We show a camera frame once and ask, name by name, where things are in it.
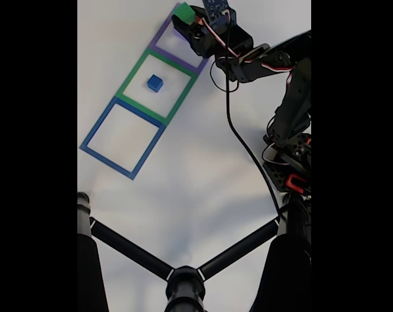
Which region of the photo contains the red clamp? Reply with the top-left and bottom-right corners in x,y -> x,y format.
286,174 -> 309,192

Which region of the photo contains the green foam block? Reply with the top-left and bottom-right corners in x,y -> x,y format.
172,2 -> 196,25

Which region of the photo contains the blue square frame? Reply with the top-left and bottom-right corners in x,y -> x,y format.
79,96 -> 166,180

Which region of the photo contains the gripper camera circuit board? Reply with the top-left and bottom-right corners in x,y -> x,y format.
201,0 -> 238,27

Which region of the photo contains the green square frame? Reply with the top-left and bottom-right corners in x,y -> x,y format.
114,47 -> 197,126

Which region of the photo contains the purple square frame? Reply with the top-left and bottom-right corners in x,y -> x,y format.
149,2 -> 210,75

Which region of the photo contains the red white servo cable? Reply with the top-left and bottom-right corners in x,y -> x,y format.
201,23 -> 243,60

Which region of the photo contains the black camera tripod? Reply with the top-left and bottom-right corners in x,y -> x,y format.
77,191 -> 312,312

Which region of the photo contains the small blue cube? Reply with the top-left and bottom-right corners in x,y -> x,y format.
147,74 -> 164,92

